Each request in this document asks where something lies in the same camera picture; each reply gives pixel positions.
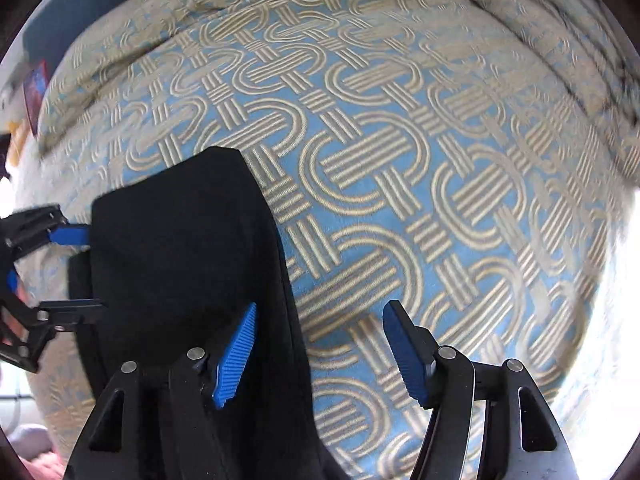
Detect red pants of person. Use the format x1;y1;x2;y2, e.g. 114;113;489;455
23;452;66;480

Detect red book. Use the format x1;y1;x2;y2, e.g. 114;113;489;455
23;60;49;136

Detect dark blue headboard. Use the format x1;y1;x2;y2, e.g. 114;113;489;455
21;0;127;75

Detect black pants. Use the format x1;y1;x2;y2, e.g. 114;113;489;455
65;148;344;479

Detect folded beige patterned duvet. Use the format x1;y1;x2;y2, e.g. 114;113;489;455
472;0;639;184

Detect cluttered bedside shelf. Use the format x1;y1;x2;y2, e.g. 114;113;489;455
1;78;32;181

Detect patterned blue beige bedspread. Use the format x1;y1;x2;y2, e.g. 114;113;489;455
17;0;639;479

